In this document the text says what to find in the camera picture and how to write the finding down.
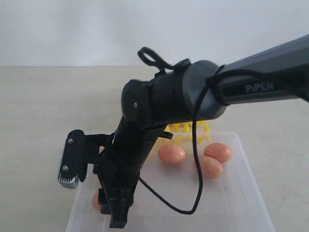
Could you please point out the brown egg bin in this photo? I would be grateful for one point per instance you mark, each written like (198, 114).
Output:
(95, 202)
(210, 167)
(219, 151)

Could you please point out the clear plastic bin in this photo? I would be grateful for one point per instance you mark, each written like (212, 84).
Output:
(230, 203)

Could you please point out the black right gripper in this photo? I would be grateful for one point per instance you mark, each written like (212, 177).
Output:
(118, 162)

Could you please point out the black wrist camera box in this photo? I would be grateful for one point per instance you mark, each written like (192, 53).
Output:
(79, 151)

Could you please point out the yellow plastic egg tray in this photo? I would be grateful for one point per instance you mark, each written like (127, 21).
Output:
(182, 133)

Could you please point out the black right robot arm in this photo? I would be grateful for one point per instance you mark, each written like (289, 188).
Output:
(191, 92)

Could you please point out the brown egg centre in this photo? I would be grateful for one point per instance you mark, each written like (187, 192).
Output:
(171, 154)

